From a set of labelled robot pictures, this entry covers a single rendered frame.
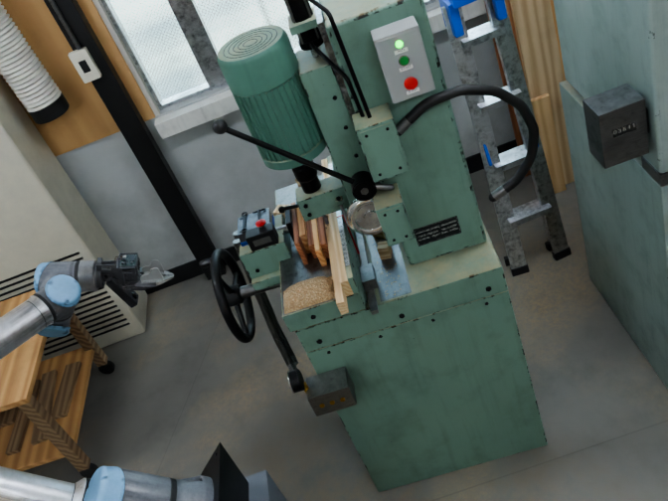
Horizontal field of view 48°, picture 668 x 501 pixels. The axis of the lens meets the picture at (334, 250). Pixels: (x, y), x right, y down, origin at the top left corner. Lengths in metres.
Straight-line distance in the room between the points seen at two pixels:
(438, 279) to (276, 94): 0.65
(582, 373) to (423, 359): 0.77
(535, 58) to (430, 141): 1.42
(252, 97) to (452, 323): 0.82
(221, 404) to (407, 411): 1.05
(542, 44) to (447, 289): 1.47
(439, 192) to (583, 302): 1.18
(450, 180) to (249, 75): 0.57
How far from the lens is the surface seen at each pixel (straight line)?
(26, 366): 3.01
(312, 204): 2.00
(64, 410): 3.27
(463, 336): 2.13
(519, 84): 2.81
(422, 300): 2.01
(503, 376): 2.29
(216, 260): 2.14
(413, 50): 1.68
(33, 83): 3.19
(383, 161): 1.77
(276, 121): 1.82
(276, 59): 1.76
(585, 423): 2.63
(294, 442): 2.86
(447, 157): 1.89
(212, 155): 3.47
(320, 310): 1.93
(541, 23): 3.18
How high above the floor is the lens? 2.14
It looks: 37 degrees down
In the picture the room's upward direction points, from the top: 23 degrees counter-clockwise
